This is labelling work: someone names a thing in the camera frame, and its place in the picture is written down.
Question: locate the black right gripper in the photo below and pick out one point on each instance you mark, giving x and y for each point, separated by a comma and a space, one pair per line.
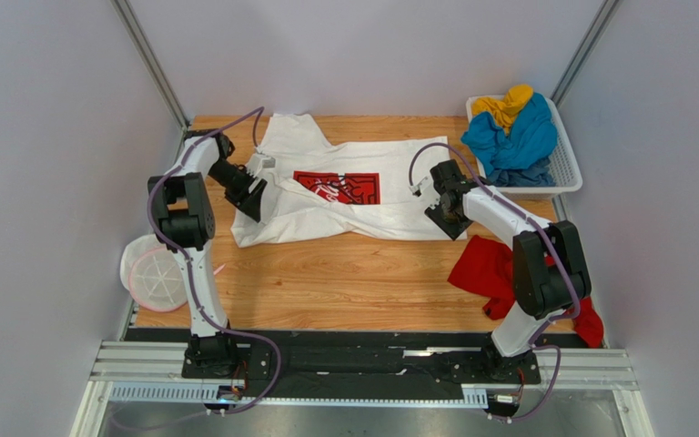
447, 220

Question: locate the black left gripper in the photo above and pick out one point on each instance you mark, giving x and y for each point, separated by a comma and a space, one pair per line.
248, 204

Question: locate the white Coca-Cola print t-shirt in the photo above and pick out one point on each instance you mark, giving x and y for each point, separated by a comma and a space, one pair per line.
319, 190

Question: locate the white mesh laundry bag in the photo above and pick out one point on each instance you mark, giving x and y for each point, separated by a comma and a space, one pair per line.
161, 280

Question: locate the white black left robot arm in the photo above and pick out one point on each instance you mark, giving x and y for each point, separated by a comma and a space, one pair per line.
180, 213

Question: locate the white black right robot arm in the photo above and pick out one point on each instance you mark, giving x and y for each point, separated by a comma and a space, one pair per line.
550, 277

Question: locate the red t-shirt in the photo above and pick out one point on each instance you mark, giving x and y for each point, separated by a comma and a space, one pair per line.
485, 269

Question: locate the dark blue denim garment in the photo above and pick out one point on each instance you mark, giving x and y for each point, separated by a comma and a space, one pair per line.
536, 176

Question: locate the blue t-shirt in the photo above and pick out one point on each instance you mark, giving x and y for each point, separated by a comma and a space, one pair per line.
532, 137

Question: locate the yellow t-shirt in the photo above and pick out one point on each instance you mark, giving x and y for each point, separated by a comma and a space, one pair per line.
504, 110

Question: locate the white plastic laundry basket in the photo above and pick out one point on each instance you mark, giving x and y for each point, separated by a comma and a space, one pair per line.
563, 167

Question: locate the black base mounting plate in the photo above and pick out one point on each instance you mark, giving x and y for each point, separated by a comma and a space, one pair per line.
358, 365

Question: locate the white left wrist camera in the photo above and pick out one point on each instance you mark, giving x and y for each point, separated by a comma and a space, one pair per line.
259, 163

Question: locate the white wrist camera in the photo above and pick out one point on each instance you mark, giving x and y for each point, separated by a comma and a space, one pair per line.
259, 163
424, 188

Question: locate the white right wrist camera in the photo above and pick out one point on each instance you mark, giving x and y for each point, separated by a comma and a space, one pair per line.
424, 188

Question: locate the aluminium corner post left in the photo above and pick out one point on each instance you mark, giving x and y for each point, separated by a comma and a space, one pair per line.
137, 34

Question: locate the aluminium corner post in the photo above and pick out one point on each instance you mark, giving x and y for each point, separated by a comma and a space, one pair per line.
137, 34
588, 43

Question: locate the aluminium frame rail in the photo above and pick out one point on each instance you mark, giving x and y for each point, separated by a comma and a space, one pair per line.
147, 371

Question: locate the aluminium corner post right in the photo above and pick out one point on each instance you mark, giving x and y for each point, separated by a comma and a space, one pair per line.
588, 43

